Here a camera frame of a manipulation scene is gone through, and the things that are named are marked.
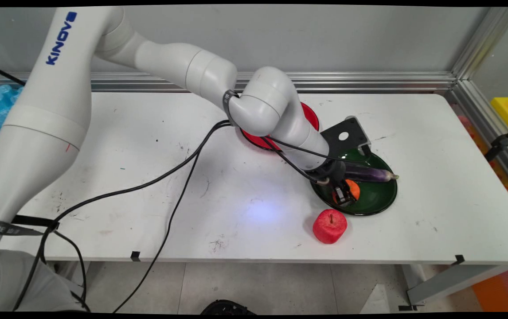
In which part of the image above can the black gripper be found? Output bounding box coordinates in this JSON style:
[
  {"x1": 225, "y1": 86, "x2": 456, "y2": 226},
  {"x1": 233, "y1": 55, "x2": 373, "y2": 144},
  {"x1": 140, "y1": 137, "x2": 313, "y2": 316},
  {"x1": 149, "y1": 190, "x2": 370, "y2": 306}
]
[{"x1": 320, "y1": 160, "x2": 355, "y2": 208}]

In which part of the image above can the red toy apple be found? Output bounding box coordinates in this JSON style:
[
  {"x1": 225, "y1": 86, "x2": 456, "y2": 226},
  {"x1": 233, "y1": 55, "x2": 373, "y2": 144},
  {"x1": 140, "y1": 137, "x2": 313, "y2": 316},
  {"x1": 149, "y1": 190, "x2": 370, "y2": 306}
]
[{"x1": 313, "y1": 209, "x2": 348, "y2": 245}]

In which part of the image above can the red round plate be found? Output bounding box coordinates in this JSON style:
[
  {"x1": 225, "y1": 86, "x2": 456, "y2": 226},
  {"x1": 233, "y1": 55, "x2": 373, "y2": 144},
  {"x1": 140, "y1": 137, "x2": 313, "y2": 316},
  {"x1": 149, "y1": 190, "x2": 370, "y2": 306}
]
[{"x1": 239, "y1": 102, "x2": 320, "y2": 152}]

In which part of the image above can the dark green round plate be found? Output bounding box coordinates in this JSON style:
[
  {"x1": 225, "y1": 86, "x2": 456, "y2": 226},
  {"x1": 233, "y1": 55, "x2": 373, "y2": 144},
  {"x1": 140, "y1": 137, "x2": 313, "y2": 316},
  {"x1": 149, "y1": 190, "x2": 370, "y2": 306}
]
[{"x1": 309, "y1": 146, "x2": 399, "y2": 217}]

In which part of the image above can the slanted aluminium frame rail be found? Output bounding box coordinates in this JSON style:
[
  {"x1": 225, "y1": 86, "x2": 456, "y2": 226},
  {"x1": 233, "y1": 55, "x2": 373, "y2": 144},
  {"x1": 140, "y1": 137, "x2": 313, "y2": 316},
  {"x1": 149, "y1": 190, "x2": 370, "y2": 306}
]
[{"x1": 448, "y1": 80, "x2": 508, "y2": 198}]

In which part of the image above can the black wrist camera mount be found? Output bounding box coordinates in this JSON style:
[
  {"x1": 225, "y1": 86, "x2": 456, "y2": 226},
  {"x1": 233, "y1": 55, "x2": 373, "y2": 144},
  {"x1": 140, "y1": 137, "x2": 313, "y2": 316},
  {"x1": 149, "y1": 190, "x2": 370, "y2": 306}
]
[{"x1": 320, "y1": 116, "x2": 372, "y2": 156}]

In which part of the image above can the black cable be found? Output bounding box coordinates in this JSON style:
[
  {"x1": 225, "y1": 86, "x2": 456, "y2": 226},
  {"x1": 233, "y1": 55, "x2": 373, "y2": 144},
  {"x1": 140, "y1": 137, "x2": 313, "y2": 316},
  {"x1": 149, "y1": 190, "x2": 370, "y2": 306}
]
[
  {"x1": 12, "y1": 120, "x2": 339, "y2": 312},
  {"x1": 111, "y1": 123, "x2": 331, "y2": 313}
]

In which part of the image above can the orange box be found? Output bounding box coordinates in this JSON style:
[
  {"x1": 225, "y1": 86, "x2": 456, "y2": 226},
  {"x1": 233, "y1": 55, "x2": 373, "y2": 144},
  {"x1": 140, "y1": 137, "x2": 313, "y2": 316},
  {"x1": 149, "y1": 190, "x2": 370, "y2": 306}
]
[{"x1": 471, "y1": 266, "x2": 508, "y2": 312}]

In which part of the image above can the purple toy eggplant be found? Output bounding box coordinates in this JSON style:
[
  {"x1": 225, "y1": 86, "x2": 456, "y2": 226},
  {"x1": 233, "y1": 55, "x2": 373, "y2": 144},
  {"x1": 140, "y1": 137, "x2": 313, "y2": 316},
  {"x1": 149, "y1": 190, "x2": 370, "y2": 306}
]
[{"x1": 345, "y1": 164, "x2": 400, "y2": 183}]

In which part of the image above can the black object on floor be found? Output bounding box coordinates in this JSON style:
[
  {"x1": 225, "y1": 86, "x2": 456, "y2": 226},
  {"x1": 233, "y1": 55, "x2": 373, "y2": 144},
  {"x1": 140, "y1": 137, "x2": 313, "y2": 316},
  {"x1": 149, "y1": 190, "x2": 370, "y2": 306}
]
[{"x1": 200, "y1": 300, "x2": 257, "y2": 315}]

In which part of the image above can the orange toy tangerine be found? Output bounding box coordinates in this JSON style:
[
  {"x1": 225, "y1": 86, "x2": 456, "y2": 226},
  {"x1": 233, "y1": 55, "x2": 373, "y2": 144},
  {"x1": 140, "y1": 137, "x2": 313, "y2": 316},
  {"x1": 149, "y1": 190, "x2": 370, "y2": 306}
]
[{"x1": 332, "y1": 179, "x2": 361, "y2": 206}]

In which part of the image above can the upright aluminium frame post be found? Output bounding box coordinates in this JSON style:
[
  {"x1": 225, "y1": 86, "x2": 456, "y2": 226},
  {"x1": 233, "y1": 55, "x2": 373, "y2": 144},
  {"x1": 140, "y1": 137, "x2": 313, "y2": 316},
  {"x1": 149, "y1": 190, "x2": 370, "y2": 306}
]
[{"x1": 451, "y1": 7, "x2": 508, "y2": 81}]

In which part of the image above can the horizontal aluminium frame rail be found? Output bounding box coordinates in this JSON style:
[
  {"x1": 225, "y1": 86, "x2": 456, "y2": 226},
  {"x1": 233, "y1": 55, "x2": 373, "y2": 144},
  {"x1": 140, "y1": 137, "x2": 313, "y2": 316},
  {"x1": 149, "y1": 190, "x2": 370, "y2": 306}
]
[{"x1": 0, "y1": 72, "x2": 458, "y2": 93}]

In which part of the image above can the black velcro strap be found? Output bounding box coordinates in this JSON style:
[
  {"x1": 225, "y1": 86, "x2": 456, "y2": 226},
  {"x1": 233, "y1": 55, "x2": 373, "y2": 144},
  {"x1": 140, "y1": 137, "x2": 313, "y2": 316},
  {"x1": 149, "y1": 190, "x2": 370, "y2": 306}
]
[{"x1": 0, "y1": 215, "x2": 60, "y2": 237}]

